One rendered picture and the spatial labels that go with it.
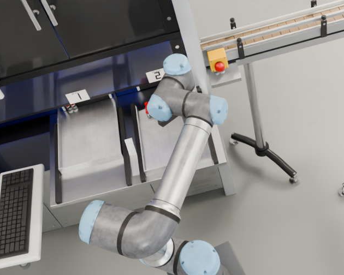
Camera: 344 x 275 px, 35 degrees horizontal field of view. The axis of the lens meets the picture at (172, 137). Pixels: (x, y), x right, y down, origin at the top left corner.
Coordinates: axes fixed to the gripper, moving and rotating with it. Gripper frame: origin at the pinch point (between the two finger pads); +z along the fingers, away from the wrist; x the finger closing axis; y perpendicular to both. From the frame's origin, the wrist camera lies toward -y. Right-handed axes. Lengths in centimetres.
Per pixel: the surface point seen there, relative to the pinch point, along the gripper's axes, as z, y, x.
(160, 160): 25.3, -15.3, 12.4
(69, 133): 25, -52, 38
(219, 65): 12.4, 16.2, 41.0
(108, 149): 25.3, -35.5, 24.3
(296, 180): 113, 43, 42
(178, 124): 25.4, -5.8, 27.9
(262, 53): 26, 36, 55
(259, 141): 93, 29, 59
